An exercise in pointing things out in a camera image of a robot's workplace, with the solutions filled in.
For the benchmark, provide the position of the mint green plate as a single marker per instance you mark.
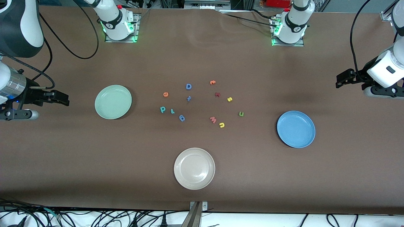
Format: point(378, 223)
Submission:
point(113, 102)

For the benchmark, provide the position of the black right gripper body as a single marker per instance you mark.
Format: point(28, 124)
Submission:
point(32, 93)

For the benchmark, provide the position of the metal table edge bracket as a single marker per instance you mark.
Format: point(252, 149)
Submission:
point(195, 214)

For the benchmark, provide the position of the grey power strip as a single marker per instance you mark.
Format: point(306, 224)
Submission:
point(205, 4)

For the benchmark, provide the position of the blue foam letter g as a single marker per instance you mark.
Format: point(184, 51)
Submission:
point(184, 119)

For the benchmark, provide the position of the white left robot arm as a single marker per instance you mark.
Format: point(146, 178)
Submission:
point(295, 22)

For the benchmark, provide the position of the pink foam letter w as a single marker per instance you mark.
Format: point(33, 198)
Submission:
point(213, 120)

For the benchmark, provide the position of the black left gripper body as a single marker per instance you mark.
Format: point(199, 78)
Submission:
point(360, 76)

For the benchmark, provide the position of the aluminium frame profile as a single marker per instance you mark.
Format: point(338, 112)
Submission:
point(386, 15)

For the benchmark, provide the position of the red box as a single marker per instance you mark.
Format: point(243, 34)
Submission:
point(277, 3)

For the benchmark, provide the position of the beige plate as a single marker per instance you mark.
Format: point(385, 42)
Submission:
point(194, 168)

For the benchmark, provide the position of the blue plate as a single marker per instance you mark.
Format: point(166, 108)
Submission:
point(296, 129)

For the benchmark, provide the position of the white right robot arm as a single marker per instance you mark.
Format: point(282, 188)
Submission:
point(19, 28)

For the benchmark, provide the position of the black power plug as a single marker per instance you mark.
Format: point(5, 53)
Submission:
point(163, 222)

